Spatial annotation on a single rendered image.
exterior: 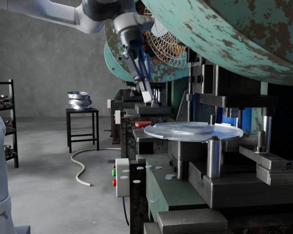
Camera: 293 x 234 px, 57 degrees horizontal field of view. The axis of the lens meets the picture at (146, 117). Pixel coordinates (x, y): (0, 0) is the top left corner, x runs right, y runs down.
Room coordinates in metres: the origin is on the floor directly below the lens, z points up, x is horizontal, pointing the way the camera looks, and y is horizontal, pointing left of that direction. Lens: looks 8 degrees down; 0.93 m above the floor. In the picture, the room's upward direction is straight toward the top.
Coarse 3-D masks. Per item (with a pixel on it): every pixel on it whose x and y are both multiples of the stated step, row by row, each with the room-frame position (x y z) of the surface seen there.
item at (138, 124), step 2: (136, 122) 1.11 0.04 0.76; (138, 122) 1.11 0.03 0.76; (140, 122) 1.11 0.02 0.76; (142, 122) 1.11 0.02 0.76; (144, 122) 1.11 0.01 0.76; (146, 122) 1.11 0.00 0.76; (148, 122) 1.11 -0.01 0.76; (150, 122) 1.11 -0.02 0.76; (136, 124) 1.09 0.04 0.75; (138, 124) 1.08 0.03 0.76; (140, 124) 1.08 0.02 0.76; (142, 124) 1.08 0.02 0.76; (144, 124) 1.08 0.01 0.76; (146, 124) 1.08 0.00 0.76; (148, 124) 1.08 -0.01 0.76; (150, 124) 1.08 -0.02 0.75; (152, 124) 1.09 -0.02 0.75; (136, 126) 1.09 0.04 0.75; (138, 126) 1.08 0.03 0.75; (140, 126) 1.08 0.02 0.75; (142, 126) 1.08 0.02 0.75; (144, 126) 1.08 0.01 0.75; (142, 128) 1.11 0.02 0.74
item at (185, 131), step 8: (144, 128) 0.81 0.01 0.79; (152, 128) 0.84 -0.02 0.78; (160, 128) 0.84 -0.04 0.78; (168, 128) 0.84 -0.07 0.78; (176, 128) 0.81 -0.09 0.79; (184, 128) 0.81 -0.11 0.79; (192, 128) 0.81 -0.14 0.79; (200, 128) 0.81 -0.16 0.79; (208, 128) 0.81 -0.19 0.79; (216, 128) 0.84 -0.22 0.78; (224, 128) 0.84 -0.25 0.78; (232, 128) 0.84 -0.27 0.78; (160, 136) 0.69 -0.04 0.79; (168, 136) 0.71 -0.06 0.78; (176, 136) 0.71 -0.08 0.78; (184, 136) 0.71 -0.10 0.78; (192, 136) 0.71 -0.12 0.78; (200, 136) 0.71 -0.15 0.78; (208, 136) 0.71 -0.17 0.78; (224, 136) 0.71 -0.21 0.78; (232, 136) 0.71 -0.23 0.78; (240, 136) 0.72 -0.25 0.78
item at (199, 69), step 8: (200, 56) 0.83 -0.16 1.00; (200, 64) 0.83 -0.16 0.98; (208, 64) 0.79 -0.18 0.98; (200, 72) 0.77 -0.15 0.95; (208, 72) 0.75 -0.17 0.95; (216, 72) 0.74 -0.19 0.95; (224, 72) 0.73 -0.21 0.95; (232, 72) 0.73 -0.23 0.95; (192, 80) 0.82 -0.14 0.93; (200, 80) 0.76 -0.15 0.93; (208, 80) 0.75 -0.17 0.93; (216, 80) 0.73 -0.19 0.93; (224, 80) 0.73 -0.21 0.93; (232, 80) 0.73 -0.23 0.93; (240, 80) 0.74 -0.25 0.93; (248, 80) 0.74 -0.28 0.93; (256, 80) 0.74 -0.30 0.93; (200, 88) 0.77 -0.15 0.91; (208, 88) 0.75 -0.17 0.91; (216, 88) 0.73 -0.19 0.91; (224, 88) 0.73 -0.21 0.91; (232, 88) 0.73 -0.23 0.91; (240, 88) 0.74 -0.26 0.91; (248, 88) 0.74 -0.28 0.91; (256, 88) 0.74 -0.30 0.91
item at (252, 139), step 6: (240, 138) 0.74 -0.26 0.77; (246, 138) 0.74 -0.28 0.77; (252, 138) 0.74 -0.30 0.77; (222, 144) 0.76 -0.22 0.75; (228, 144) 0.73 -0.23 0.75; (234, 144) 0.74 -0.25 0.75; (240, 144) 0.74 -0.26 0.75; (246, 144) 0.74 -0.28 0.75; (252, 144) 0.74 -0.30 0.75; (228, 150) 0.73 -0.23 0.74; (234, 150) 0.74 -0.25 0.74
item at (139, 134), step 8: (136, 136) 0.72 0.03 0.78; (144, 136) 0.72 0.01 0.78; (152, 136) 0.72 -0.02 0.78; (176, 144) 0.77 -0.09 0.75; (184, 144) 0.74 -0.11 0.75; (192, 144) 0.75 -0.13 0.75; (200, 144) 0.75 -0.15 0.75; (176, 152) 0.77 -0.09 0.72; (184, 152) 0.74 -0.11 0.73; (192, 152) 0.75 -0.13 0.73; (200, 152) 0.75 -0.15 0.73; (176, 160) 0.76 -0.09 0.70; (184, 160) 0.74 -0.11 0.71; (192, 160) 0.75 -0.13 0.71; (176, 168) 0.76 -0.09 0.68; (184, 168) 0.74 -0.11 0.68; (176, 176) 0.76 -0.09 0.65; (184, 176) 0.74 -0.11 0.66
